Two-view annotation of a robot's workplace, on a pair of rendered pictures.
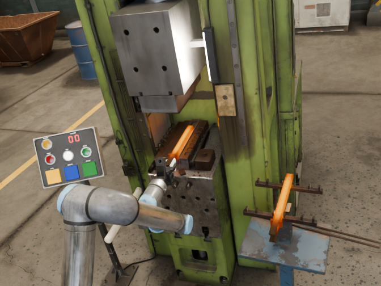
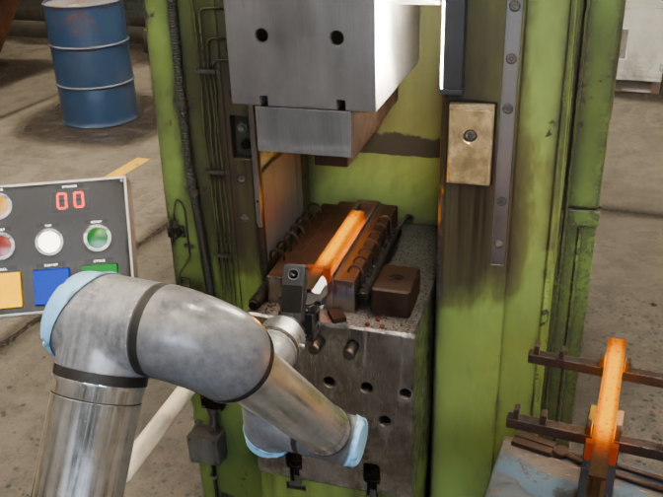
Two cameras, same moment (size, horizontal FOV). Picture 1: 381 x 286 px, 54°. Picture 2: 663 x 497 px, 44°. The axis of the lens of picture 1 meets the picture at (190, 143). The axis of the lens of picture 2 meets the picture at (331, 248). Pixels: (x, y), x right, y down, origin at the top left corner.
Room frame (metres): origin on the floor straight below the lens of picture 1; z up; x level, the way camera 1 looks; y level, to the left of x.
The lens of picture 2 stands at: (0.17, 0.23, 1.82)
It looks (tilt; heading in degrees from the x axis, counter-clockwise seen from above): 26 degrees down; 355
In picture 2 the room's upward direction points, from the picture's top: 2 degrees counter-clockwise
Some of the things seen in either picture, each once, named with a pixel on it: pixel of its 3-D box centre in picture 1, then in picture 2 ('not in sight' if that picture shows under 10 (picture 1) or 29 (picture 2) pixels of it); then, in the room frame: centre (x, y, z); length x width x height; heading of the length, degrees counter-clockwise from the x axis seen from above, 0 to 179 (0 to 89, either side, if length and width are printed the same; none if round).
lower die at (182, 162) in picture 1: (183, 142); (337, 248); (1.92, 0.04, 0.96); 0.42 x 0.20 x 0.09; 157
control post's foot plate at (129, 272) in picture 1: (118, 271); not in sight; (1.88, 0.67, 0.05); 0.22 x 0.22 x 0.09; 67
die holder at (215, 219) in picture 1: (199, 177); (362, 343); (1.91, -0.01, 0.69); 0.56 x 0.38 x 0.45; 157
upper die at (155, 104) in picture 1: (172, 87); (332, 103); (1.92, 0.04, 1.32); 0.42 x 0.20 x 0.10; 157
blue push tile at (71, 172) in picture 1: (71, 172); (52, 286); (1.75, 0.67, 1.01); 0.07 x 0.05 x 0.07; 92
